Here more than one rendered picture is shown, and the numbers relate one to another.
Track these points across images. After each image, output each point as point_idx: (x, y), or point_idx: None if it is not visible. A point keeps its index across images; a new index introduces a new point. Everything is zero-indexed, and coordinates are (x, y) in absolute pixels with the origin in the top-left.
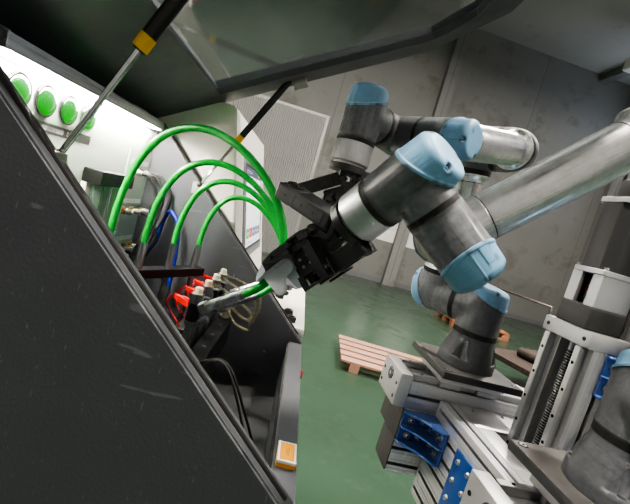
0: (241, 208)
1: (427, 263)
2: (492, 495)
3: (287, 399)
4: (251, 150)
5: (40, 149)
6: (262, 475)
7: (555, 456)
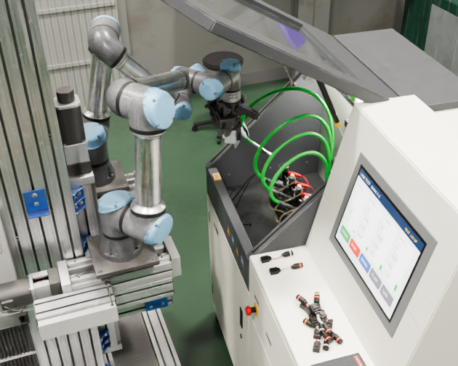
0: (341, 193)
1: (163, 202)
2: None
3: (228, 201)
4: (388, 171)
5: (289, 80)
6: (217, 152)
7: (111, 185)
